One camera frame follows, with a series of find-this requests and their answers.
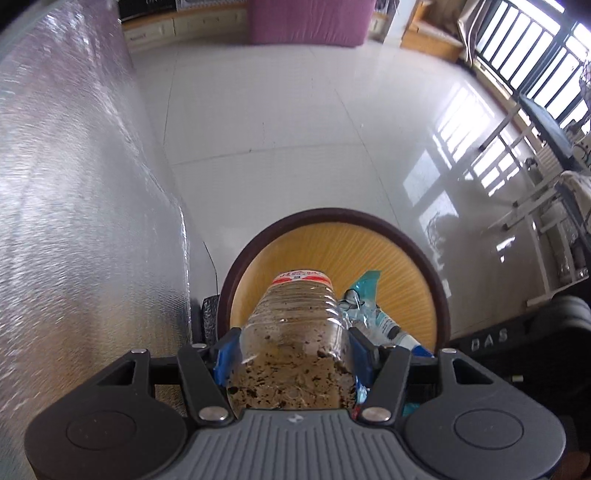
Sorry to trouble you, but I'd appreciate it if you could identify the clear plastic bottle red label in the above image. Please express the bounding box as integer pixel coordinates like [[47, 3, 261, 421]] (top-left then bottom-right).
[[228, 270, 360, 411]]

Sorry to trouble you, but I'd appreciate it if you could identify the thin black cable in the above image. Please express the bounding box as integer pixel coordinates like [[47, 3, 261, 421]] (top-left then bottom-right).
[[202, 239, 221, 297]]

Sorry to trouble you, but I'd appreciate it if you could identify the teal printed plastic wrapper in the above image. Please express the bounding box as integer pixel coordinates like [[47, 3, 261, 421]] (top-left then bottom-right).
[[338, 270, 435, 360]]

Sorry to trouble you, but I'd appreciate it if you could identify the round bin dark brown rim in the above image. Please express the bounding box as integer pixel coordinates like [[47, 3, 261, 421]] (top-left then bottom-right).
[[217, 208, 452, 358]]

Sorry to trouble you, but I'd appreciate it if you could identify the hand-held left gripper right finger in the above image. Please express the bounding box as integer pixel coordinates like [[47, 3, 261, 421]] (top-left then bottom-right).
[[351, 329, 495, 423]]

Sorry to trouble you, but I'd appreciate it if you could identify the cream cabinet with wood top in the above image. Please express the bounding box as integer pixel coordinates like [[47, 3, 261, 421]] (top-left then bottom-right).
[[119, 0, 250, 52]]

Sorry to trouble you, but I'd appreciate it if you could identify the purple cloth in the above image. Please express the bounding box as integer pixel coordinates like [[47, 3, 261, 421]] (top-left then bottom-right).
[[247, 0, 376, 48]]

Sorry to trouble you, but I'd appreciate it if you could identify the white metal rack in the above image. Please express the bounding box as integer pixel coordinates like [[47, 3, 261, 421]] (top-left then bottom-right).
[[478, 92, 591, 308]]

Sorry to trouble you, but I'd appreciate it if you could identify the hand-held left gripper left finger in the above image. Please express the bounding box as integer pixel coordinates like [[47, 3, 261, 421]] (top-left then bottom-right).
[[95, 329, 243, 426]]

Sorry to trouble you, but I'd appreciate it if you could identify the silver foil mat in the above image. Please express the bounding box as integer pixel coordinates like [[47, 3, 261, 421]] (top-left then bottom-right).
[[0, 0, 197, 480]]

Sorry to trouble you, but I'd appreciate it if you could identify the black textured object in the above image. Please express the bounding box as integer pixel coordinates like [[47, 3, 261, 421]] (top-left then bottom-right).
[[200, 295, 221, 346]]

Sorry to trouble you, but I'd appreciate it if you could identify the black window railing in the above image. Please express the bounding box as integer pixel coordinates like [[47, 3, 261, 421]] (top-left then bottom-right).
[[457, 0, 591, 132]]

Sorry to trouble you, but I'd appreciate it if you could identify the wooden platform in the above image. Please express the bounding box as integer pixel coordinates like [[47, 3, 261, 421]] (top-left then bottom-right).
[[399, 0, 463, 62]]

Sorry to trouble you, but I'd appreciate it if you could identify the dark board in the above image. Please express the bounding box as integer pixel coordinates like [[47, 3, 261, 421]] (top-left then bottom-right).
[[517, 95, 580, 163]]

